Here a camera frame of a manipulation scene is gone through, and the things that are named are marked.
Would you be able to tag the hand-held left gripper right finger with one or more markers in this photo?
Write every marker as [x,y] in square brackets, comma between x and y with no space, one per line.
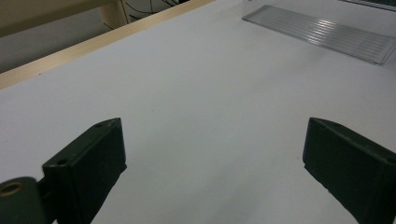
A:
[358,174]

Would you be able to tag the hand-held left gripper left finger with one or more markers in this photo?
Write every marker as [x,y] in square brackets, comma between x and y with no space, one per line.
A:
[90,165]

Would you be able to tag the wooden table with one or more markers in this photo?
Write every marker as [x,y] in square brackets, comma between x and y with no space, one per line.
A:
[62,59]

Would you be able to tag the clear plastic box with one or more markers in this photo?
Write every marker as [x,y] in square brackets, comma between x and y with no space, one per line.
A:
[327,31]

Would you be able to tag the beige wooden post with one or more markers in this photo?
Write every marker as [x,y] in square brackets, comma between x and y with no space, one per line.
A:
[113,14]

